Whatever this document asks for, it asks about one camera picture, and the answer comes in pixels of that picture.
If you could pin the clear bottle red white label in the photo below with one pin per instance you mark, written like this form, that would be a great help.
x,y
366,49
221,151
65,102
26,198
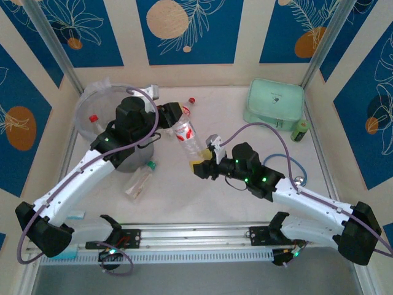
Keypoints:
x,y
185,133

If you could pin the clear bottle red cap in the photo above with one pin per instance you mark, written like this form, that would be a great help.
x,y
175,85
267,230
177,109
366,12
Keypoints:
x,y
93,118

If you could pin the grey translucent round bin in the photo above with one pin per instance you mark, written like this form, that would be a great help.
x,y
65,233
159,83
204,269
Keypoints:
x,y
138,159

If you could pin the clear bottle green cap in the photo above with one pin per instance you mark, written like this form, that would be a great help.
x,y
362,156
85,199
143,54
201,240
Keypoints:
x,y
139,181

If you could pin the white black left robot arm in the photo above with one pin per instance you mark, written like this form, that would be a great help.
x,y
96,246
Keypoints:
x,y
70,184

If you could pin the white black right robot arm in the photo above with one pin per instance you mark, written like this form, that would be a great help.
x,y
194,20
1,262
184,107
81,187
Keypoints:
x,y
313,199

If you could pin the small green can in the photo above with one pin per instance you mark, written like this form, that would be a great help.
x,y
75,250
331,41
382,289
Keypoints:
x,y
301,130

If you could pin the mint green zip pouch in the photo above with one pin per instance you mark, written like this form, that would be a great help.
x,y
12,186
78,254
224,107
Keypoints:
x,y
273,98

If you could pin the black base controller with LED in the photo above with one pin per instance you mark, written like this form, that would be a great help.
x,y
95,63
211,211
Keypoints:
x,y
110,256
281,259

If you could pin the light blue tissue packet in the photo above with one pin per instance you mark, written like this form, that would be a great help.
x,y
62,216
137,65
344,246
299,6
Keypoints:
x,y
76,215

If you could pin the aluminium side rail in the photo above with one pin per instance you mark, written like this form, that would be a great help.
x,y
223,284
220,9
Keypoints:
x,y
311,113
71,144

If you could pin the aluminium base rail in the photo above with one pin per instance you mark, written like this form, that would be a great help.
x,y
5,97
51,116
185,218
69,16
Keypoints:
x,y
196,236

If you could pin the aluminium frame post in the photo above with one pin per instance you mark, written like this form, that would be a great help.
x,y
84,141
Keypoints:
x,y
327,43
55,43

